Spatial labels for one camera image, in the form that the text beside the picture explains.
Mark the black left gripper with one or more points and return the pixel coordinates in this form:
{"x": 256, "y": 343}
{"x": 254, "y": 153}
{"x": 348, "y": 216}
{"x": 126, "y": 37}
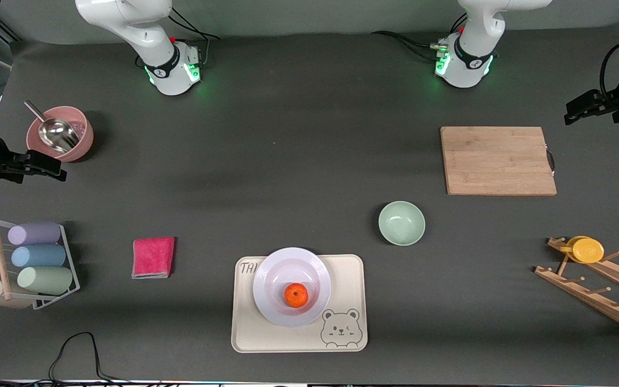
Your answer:
{"x": 614, "y": 100}

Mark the white round plate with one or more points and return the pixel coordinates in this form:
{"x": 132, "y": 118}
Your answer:
{"x": 288, "y": 266}

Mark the orange fruit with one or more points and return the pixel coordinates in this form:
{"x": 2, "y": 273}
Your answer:
{"x": 296, "y": 295}

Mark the metal scoop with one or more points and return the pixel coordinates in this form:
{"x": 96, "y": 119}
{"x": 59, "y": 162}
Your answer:
{"x": 57, "y": 134}

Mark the pink bowl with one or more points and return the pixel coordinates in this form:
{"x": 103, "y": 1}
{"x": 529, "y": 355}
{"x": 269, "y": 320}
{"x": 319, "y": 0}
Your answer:
{"x": 83, "y": 145}

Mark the purple cup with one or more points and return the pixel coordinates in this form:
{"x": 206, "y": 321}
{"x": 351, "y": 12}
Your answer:
{"x": 35, "y": 234}

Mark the blue cup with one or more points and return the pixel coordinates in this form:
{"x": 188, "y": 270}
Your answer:
{"x": 38, "y": 256}

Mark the wooden cutting board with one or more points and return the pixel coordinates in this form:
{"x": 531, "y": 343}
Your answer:
{"x": 492, "y": 161}

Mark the green cup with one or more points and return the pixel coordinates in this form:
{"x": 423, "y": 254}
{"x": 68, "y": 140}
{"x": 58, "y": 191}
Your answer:
{"x": 46, "y": 280}

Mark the yellow cup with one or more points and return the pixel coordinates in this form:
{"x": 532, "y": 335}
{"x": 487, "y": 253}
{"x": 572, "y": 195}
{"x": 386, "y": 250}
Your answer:
{"x": 588, "y": 250}

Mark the pink folded cloth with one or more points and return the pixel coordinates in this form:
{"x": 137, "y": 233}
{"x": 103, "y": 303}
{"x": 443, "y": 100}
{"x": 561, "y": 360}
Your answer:
{"x": 153, "y": 258}

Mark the wooden peg rack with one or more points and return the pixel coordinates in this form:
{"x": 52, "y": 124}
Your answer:
{"x": 589, "y": 299}

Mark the light green bowl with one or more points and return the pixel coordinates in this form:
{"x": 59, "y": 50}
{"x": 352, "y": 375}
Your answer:
{"x": 401, "y": 223}

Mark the dark grey table mat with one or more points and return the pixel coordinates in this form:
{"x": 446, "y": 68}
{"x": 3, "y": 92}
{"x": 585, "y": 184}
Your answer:
{"x": 288, "y": 188}

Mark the beige bear print tray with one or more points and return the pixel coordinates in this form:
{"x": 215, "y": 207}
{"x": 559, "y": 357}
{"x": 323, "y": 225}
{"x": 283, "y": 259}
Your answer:
{"x": 352, "y": 279}

